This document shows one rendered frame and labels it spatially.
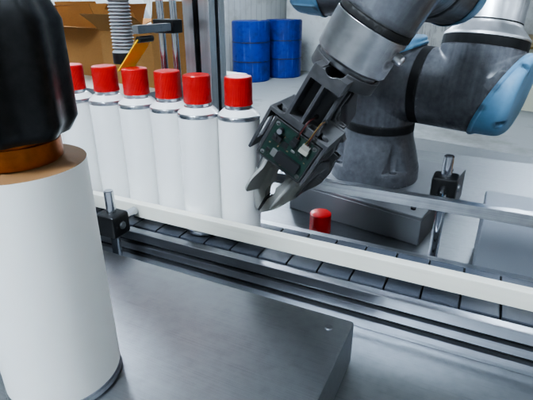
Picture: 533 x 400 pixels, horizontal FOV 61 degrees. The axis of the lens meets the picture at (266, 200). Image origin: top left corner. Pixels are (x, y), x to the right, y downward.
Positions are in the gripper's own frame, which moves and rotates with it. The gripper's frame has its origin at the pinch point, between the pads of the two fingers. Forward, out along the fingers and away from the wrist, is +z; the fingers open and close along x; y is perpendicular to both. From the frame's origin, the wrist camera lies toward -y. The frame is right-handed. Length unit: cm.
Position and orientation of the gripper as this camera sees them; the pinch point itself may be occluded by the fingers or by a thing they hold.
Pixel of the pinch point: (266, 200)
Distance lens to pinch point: 57.4
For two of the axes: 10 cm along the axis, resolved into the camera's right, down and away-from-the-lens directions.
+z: -4.5, 7.1, 5.5
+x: 7.8, 6.1, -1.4
